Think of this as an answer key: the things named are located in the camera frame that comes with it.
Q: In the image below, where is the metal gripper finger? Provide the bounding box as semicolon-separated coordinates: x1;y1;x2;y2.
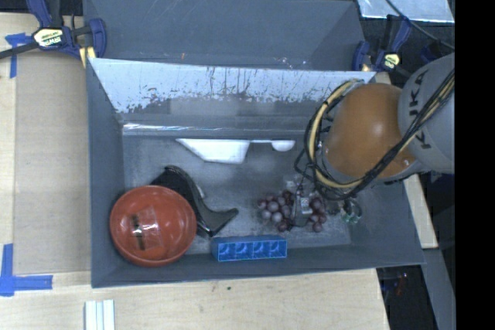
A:
294;196;315;228

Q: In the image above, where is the purple toy grape bunch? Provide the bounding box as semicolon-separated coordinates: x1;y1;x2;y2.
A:
256;187;329;234

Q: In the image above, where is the blue toy brick block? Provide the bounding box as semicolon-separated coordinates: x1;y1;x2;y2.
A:
210;234;288;264

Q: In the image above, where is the black curved plastic piece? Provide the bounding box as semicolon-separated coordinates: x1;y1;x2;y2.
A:
149;165;240;239

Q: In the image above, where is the white plastic object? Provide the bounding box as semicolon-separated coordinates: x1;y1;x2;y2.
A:
175;138;297;165

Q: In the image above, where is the red plastic bowl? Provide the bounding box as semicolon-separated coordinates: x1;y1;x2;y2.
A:
108;185;199;268

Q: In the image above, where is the grey metal bin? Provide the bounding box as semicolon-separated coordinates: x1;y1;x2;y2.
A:
80;0;427;289

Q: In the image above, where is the brown cardboard board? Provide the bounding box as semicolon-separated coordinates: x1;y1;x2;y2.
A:
12;53;92;276

